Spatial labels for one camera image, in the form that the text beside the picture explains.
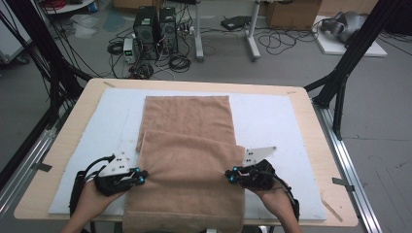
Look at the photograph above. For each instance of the black flat box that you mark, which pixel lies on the black flat box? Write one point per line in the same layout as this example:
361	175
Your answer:
235	22

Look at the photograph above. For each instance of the person's left hand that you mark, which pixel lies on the person's left hand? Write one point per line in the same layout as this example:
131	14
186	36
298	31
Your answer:
92	200

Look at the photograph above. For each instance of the white grid mat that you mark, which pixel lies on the white grid mat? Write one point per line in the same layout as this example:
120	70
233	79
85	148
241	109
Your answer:
275	113

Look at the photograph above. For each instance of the white power supply unit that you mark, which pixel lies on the white power supply unit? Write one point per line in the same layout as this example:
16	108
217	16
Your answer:
129	48

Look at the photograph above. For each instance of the clear plastic sheet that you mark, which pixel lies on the clear plastic sheet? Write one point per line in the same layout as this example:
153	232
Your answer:
84	26

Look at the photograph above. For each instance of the large cardboard box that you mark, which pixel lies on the large cardboard box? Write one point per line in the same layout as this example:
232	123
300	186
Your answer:
291	14

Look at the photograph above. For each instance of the thin wooden stick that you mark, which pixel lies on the thin wooden stick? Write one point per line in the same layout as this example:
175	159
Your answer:
332	210

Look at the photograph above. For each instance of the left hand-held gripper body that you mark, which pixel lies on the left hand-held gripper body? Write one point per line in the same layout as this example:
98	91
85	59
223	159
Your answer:
115	166

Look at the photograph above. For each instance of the blue can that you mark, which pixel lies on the blue can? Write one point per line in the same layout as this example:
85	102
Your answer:
93	7

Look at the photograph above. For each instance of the grey tape strip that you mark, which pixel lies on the grey tape strip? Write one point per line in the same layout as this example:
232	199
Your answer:
43	167
342	183

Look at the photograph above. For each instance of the white desk frame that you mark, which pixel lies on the white desk frame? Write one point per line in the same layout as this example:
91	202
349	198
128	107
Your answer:
199	32

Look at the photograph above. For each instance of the white round table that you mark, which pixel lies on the white round table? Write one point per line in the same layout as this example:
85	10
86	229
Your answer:
71	7

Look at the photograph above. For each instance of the black metal frame strut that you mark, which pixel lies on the black metal frame strut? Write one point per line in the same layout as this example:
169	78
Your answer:
356	45
42	42

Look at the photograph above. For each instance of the brown towel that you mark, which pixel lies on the brown towel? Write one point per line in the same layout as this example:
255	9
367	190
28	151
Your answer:
188	168

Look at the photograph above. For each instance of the large black computer tower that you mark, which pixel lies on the large black computer tower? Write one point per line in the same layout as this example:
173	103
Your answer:
145	29

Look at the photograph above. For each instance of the white floor board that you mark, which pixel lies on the white floor board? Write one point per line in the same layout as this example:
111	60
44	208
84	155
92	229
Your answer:
333	48

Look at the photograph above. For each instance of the person's right hand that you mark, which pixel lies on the person's right hand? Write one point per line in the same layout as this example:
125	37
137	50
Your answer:
277	199

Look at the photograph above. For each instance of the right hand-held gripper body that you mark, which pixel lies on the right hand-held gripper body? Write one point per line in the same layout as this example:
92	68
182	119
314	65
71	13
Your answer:
256	154

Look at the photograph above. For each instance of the grey helmet-shaped device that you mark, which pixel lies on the grey helmet-shaped device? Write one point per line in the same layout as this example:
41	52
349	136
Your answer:
346	24

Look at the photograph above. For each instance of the aluminium rail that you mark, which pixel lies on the aluminium rail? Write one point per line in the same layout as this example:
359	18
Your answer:
343	161
32	152

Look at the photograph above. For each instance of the slim black computer tower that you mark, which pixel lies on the slim black computer tower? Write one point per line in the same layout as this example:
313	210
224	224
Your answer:
168	29

